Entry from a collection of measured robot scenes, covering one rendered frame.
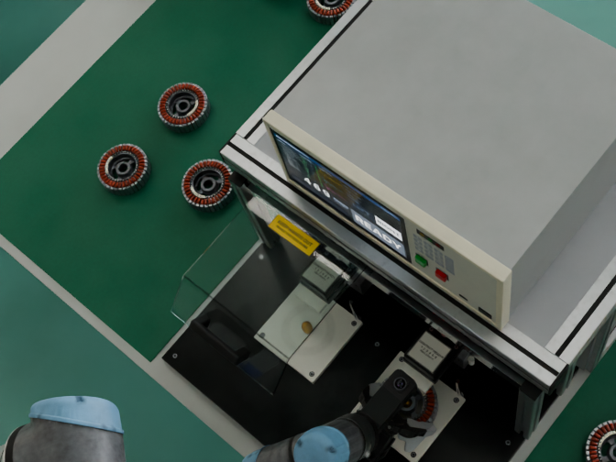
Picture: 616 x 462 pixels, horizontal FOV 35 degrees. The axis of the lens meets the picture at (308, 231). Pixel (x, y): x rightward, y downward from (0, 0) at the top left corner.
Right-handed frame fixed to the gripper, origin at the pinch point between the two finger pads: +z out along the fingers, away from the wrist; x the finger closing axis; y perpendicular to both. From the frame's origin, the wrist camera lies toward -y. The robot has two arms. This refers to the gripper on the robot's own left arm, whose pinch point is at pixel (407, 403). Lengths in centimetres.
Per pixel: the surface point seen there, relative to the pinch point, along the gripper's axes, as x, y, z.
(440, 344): 0.7, -14.8, -6.1
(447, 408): 6.0, -2.9, 3.0
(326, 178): -21, -34, -33
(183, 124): -76, -16, 10
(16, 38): -197, 14, 84
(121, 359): -88, 64, 55
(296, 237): -26.5, -19.5, -20.1
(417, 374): 0.0, -7.7, -5.7
